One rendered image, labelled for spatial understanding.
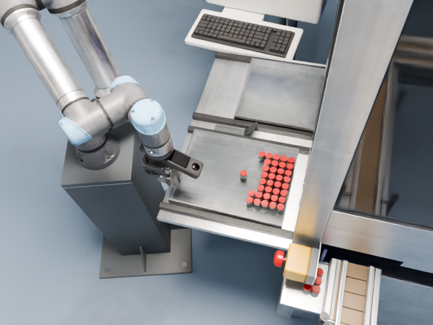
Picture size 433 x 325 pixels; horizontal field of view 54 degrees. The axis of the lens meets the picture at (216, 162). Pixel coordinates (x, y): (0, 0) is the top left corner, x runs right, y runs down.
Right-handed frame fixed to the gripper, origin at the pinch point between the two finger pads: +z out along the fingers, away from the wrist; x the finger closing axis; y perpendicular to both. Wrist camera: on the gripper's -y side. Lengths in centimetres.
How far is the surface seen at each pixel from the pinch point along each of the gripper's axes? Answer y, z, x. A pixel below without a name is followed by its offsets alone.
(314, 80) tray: -33, 3, -51
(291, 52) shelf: -22, 11, -70
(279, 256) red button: -33.8, -9.8, 18.3
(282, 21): -14, 21, -98
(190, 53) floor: 52, 91, -136
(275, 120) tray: -23.2, 3.5, -31.2
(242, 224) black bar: -21.5, 1.7, 7.8
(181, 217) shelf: -3.2, 3.6, 9.1
